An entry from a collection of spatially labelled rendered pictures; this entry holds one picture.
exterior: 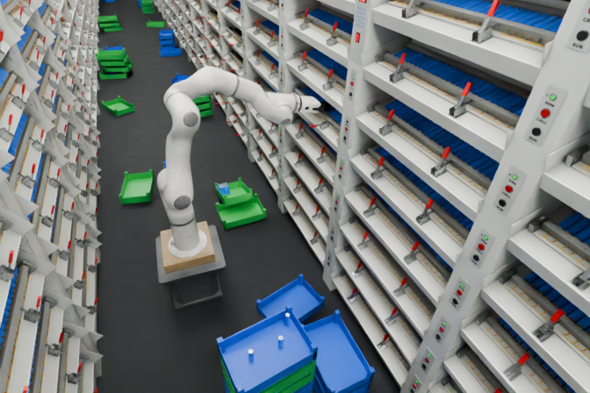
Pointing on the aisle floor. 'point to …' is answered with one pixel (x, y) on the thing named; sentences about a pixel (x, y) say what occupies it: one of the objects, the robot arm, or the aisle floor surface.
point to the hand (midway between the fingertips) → (325, 105)
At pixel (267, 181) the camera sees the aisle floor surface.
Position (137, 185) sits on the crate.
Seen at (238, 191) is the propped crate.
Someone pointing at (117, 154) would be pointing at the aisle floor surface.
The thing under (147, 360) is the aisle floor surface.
